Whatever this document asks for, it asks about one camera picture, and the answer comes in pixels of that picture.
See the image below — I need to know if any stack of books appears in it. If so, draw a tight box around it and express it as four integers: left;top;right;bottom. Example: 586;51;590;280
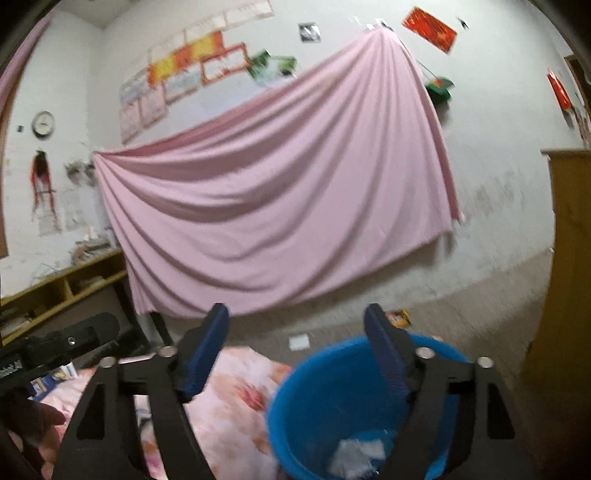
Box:
69;233;116;264

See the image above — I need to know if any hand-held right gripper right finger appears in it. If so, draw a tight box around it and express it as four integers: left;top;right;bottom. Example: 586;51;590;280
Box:
364;303;539;480

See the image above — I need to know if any round wall clock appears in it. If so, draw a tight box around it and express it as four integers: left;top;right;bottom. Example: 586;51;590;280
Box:
32;111;57;138

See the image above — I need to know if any red wall poster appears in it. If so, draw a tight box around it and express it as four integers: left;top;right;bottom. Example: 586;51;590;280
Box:
402;6;458;55

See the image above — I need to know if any silver plastic bag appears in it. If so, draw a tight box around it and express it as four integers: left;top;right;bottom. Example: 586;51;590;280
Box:
329;429;398;478

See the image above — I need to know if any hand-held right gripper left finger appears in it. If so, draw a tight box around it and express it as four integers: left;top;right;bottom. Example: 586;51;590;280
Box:
52;302;230;480

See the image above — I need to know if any red hanging packet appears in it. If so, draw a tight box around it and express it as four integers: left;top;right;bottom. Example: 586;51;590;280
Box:
547;70;573;112

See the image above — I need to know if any green wall photo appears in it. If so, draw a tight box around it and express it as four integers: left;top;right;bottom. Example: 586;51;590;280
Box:
247;50;273;79
263;55;298;86

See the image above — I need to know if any blue plastic bucket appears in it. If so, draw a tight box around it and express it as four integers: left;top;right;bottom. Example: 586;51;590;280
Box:
267;335;476;480

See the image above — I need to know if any floral blanket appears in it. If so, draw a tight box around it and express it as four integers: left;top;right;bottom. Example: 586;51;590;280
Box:
28;346;296;480

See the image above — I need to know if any wooden cabinet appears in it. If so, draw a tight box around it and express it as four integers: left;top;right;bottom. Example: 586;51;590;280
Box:
519;148;591;398

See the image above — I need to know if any metal wall shelf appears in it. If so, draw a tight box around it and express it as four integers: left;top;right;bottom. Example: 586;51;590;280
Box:
65;157;95;183

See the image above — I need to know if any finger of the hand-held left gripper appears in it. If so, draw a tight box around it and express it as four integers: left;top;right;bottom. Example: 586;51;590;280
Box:
28;311;121;370

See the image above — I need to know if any wooden shelf desk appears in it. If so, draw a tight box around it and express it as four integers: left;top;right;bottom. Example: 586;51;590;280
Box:
0;247;171;356

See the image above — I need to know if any pink curtain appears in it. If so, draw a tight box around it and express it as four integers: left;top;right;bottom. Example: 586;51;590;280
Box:
0;14;54;121

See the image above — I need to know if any person's left hand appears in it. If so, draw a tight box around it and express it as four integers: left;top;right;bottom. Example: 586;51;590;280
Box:
0;385;66;467

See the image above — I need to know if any red tassel ornament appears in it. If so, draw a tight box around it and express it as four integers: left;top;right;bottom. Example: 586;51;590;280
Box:
28;148;61;232

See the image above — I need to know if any green hanging pouch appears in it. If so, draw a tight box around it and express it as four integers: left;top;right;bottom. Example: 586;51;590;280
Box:
425;76;455;104

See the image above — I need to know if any pink hanging bed sheet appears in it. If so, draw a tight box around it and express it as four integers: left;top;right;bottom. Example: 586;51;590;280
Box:
91;25;465;319

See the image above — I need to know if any group of wall certificates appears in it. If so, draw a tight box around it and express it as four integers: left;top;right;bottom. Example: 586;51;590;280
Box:
117;0;275;145

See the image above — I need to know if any paper wall calendar sheet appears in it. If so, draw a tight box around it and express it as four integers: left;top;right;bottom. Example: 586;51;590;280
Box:
37;194;63;237
64;191;88;232

